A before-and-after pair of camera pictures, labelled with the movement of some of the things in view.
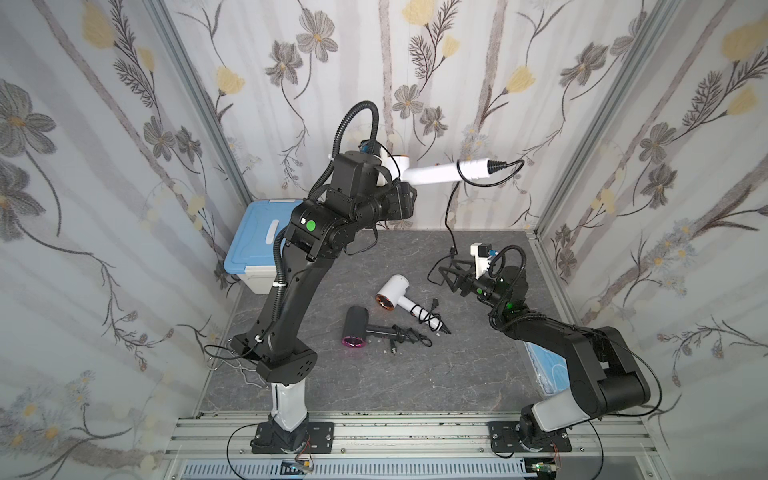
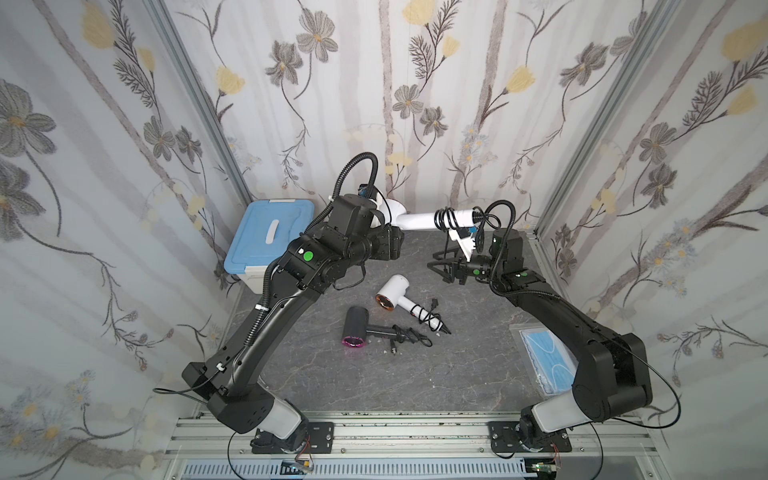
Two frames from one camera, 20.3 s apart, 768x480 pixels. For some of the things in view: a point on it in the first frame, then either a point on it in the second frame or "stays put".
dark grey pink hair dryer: [357, 328] stays put
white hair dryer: [400, 171] → [392, 213]
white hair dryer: [392, 295] stays put
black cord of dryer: [448, 228] → [446, 219]
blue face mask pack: [551, 368] stays put
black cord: [425, 316] stays put
